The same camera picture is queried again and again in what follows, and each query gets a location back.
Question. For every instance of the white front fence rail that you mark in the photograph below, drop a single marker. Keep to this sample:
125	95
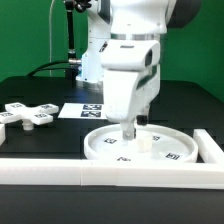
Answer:
96	173

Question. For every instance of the white marker sheet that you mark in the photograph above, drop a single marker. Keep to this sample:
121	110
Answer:
82	111

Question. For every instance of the white left fence piece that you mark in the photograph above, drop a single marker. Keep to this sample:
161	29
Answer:
2	134

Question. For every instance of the white cross-shaped table base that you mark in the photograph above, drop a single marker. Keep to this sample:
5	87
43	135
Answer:
30	116

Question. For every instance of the black camera stand pole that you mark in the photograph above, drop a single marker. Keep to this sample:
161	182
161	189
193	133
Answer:
80	6

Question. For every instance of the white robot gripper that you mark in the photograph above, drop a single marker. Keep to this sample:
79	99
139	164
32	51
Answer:
131	80

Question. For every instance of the white round table top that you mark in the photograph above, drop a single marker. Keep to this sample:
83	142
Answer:
152	143

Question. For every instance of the white right fence rail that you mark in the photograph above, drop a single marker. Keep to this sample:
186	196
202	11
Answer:
209	150

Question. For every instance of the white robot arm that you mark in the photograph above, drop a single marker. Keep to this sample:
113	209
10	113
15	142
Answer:
132	20

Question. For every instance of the white fence rail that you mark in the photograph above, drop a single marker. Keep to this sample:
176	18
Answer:
209	150
96	173

